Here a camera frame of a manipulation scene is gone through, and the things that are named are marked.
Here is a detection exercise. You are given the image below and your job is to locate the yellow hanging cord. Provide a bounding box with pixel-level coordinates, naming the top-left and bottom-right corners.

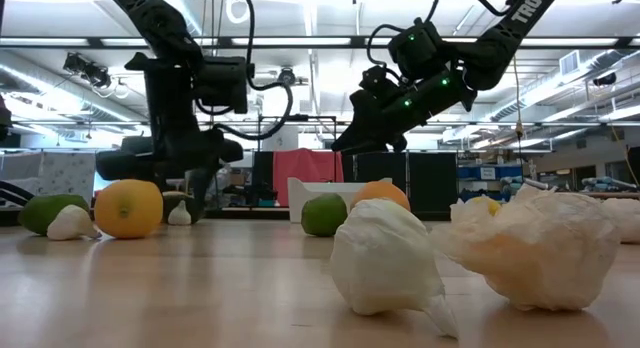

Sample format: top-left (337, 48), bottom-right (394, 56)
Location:
top-left (510, 52), bottom-right (525, 139)

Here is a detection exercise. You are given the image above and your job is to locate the black curved hose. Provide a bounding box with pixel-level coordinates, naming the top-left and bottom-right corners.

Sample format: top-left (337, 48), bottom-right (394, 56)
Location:
top-left (0, 180), bottom-right (34, 209)

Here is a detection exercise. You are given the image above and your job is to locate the blue storage shelf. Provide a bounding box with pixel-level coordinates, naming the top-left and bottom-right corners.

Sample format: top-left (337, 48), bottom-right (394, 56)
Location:
top-left (457, 163), bottom-right (525, 182)

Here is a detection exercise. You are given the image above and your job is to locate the white ceiling air duct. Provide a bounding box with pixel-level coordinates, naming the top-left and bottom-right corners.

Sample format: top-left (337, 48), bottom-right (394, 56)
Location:
top-left (487, 47), bottom-right (640, 124)

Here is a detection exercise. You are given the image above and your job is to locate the black ceiling-mounted camera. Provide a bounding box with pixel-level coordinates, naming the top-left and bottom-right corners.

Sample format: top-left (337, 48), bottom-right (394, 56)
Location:
top-left (62, 51), bottom-right (113, 90)

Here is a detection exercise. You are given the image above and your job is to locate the dark green avocado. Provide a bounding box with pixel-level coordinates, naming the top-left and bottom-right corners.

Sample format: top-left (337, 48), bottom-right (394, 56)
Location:
top-left (162, 190), bottom-right (197, 225)

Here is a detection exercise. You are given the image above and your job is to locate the black aluminium table frame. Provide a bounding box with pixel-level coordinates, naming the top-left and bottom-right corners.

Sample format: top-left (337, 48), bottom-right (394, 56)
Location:
top-left (0, 206), bottom-right (454, 227)

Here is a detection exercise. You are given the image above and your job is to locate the white plastic basket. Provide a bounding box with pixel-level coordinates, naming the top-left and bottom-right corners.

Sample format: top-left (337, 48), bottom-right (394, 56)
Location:
top-left (287, 176), bottom-right (394, 224)

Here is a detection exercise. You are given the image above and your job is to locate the thin black rail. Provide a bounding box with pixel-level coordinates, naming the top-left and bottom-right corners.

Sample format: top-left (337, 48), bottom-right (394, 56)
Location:
top-left (0, 120), bottom-right (640, 128)

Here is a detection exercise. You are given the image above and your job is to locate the green lime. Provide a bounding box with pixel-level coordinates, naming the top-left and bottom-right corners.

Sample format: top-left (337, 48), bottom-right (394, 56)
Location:
top-left (300, 192), bottom-right (349, 238)
top-left (18, 193), bottom-right (92, 237)

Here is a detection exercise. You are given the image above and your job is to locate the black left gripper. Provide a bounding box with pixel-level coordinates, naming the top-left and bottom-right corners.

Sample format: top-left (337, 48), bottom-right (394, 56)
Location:
top-left (94, 67), bottom-right (246, 223)

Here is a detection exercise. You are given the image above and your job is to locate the orange fruit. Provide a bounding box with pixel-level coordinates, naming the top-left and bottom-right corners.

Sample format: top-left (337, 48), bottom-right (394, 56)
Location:
top-left (349, 180), bottom-right (412, 213)

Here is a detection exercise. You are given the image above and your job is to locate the black metal stand frame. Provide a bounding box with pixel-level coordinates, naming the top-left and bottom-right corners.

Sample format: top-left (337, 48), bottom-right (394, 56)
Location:
top-left (257, 113), bottom-right (339, 209)

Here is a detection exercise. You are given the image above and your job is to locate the pink cloth panel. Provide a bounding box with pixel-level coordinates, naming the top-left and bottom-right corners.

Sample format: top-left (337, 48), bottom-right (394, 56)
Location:
top-left (272, 148), bottom-right (345, 208)

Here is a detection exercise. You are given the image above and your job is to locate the white speckled partition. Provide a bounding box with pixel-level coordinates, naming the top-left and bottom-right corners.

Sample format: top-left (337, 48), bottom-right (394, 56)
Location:
top-left (0, 151), bottom-right (97, 209)

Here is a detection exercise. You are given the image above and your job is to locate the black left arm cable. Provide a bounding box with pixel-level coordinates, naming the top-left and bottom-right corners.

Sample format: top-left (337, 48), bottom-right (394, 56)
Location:
top-left (194, 0), bottom-right (295, 142)

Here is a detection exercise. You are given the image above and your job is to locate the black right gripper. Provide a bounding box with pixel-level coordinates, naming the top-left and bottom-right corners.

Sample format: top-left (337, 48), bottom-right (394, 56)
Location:
top-left (330, 62), bottom-right (479, 156)

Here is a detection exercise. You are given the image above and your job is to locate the white garlic bulb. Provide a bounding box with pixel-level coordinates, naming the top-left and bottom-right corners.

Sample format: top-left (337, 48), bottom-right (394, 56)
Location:
top-left (46, 203), bottom-right (103, 241)
top-left (329, 197), bottom-right (460, 339)
top-left (167, 200), bottom-right (193, 226)

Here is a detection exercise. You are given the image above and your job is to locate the wooden workbench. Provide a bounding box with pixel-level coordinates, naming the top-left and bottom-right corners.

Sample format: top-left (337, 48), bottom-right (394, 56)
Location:
top-left (579, 190), bottom-right (640, 200)

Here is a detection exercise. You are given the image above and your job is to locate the black partition panel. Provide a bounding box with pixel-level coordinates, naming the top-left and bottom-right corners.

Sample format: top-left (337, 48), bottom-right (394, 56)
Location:
top-left (344, 151), bottom-right (409, 187)
top-left (408, 151), bottom-right (459, 214)

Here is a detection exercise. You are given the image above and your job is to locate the orange yellow lemon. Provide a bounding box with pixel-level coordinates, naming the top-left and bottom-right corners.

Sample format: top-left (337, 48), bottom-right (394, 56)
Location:
top-left (93, 178), bottom-right (164, 240)

